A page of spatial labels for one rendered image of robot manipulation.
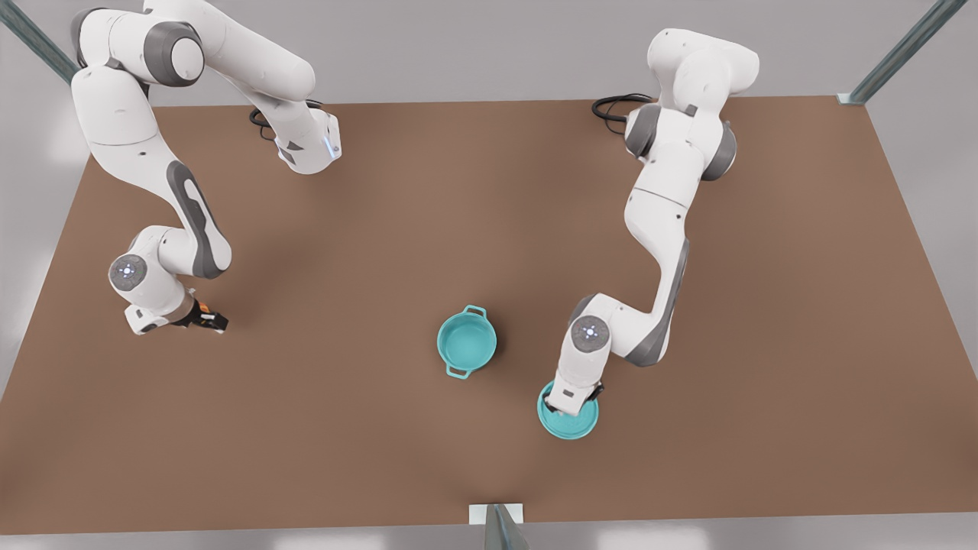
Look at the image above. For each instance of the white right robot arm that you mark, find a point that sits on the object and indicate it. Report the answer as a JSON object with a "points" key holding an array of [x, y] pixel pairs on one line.
{"points": [[122, 114]]}

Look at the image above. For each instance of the silver frame post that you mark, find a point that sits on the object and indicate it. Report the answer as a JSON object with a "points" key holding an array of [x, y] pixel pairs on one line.
{"points": [[901, 50], [500, 527], [38, 40]]}

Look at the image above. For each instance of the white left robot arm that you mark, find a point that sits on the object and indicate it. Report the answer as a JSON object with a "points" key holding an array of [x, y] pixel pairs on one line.
{"points": [[672, 160]]}

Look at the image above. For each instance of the teal pot lid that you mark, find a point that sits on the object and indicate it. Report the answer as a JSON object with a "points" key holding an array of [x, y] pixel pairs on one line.
{"points": [[578, 426]]}

